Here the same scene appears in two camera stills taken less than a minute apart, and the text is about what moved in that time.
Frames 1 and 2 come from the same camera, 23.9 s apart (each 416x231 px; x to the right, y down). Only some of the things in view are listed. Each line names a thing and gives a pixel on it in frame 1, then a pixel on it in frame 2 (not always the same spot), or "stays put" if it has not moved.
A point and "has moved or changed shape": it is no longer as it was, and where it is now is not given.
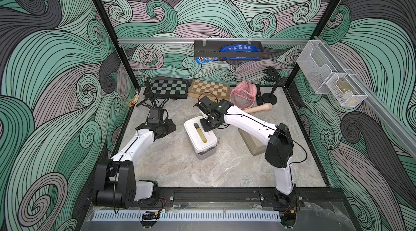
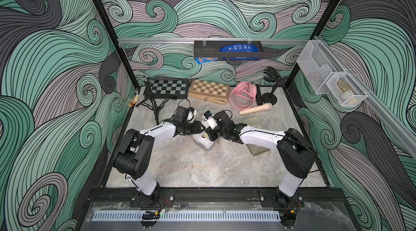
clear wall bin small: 346,91 stays put
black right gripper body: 210,123 to 218,132
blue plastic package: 239,47 stays put
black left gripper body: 166,127 to 187,129
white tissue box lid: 200,140 has moved or changed shape
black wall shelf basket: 212,49 stays put
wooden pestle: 266,106 stays put
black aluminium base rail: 303,196 stays put
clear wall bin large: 317,63 stays put
